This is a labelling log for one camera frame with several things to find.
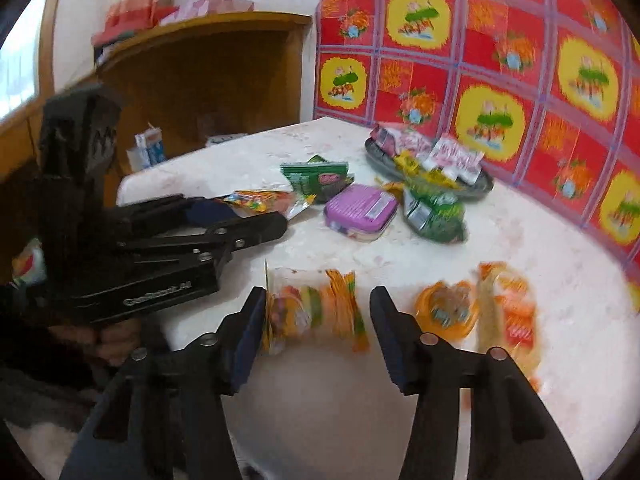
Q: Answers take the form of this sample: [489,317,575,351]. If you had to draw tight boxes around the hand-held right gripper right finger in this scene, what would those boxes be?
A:
[369,286,583,480]

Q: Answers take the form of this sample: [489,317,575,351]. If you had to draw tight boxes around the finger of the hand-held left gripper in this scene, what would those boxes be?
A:
[117,194,242,246]
[120,211,289,272]

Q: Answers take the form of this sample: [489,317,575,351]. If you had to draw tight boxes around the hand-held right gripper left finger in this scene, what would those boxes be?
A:
[59,286,268,480]

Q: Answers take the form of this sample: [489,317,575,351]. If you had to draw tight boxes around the colourful candy packet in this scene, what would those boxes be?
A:
[215,189,316,221]

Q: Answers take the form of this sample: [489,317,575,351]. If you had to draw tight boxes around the orange jelly cup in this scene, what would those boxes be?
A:
[414,280,480,338]

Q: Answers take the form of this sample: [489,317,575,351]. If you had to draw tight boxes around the striped candy packet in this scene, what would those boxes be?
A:
[262,260,371,356]

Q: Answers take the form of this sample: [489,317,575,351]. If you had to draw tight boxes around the green snack packet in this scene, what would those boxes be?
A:
[280,154,356,207]
[402,187,468,245]

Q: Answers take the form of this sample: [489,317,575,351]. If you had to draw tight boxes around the purple tin box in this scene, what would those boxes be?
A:
[322,183,399,243]

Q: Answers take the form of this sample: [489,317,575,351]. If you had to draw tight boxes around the orange yellow rice cracker packet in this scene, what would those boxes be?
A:
[475,261,543,391]

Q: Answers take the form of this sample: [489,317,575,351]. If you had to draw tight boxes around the small orange candy wrapper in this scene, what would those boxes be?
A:
[377,177,406,201]

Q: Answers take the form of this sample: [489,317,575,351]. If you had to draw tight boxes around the patterned ceramic plate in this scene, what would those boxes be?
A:
[364,135,495,201]

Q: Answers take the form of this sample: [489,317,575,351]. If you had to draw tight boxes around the large pink snack bag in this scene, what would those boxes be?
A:
[427,134,485,185]

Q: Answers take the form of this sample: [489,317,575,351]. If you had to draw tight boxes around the person's left forearm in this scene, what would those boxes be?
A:
[0,280,108,426]

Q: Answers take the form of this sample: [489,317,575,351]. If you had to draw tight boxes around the person's left hand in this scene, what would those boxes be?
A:
[50,319,144,367]

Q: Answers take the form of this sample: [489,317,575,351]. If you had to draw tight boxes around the blue white milk carton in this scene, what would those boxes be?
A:
[135,127,166,167]
[126,146,151,171]

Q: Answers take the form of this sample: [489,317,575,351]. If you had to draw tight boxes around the brown wooden cabinet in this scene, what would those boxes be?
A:
[0,11,313,201]

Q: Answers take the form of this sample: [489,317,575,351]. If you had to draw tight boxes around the pink box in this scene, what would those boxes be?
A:
[160,0,254,26]

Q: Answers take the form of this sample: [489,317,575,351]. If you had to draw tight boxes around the pink red gift bag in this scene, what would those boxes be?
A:
[91,0,178,48]

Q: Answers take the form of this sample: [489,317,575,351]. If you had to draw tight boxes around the red printed wall cloth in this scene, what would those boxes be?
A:
[312,0,640,266]

